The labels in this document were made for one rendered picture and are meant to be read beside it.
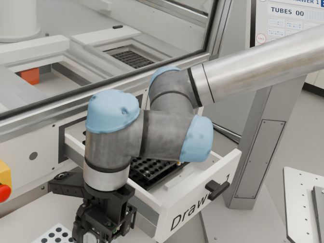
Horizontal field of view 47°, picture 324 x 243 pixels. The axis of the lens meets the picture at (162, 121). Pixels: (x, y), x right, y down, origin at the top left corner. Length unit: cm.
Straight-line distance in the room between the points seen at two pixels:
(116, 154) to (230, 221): 152
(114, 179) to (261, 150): 135
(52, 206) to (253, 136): 113
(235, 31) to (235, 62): 186
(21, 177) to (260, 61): 58
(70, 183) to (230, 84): 33
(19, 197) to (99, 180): 41
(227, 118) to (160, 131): 218
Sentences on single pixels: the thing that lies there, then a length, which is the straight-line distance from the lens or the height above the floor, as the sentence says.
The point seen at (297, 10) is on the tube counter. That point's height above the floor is 112.
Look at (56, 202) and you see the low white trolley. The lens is 95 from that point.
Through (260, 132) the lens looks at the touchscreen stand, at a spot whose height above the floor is 55.
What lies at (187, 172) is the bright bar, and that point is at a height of 85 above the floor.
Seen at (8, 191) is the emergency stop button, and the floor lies 88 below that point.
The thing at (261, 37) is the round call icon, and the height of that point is 102.
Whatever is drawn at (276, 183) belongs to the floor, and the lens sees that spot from 246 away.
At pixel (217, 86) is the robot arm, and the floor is 116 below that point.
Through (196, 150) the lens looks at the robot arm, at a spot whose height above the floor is 111.
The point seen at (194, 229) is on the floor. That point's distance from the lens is 198.
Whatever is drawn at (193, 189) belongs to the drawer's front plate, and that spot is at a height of 92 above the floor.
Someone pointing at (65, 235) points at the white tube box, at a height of 79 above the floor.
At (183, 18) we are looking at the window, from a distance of 113.
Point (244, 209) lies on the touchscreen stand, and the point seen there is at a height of 4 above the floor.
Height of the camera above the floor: 143
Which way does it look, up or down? 32 degrees down
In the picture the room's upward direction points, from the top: 11 degrees clockwise
